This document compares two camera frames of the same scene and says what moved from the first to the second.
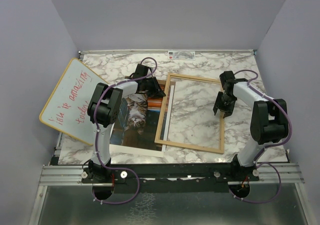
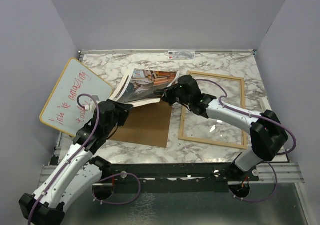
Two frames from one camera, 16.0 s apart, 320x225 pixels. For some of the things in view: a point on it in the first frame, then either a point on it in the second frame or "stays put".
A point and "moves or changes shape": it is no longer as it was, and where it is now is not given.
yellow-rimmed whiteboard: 67,109 stays put
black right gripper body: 225,103 → 173,94
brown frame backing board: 124,151 → 148,124
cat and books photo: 135,134 moves or changes shape
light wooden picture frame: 222,151 → 189,73
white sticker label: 181,55 stays put
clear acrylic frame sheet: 191,123 moves or changes shape
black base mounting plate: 171,178 stays put
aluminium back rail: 167,51 stays put
